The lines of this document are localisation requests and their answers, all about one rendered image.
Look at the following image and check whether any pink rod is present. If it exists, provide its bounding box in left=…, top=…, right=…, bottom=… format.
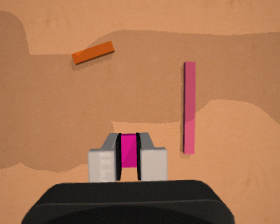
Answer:
left=183, top=62, right=196, bottom=154

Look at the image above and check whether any magenta block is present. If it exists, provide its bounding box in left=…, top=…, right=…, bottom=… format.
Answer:
left=121, top=133, right=137, bottom=168

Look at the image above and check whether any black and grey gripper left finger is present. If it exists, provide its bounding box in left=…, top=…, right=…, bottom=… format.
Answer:
left=87, top=133, right=122, bottom=183

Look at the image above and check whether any orange rectangular bar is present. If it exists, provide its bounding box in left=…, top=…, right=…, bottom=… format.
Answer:
left=71, top=41, right=115, bottom=65

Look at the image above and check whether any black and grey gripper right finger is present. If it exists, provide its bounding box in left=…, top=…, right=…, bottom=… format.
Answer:
left=136, top=132, right=168, bottom=181

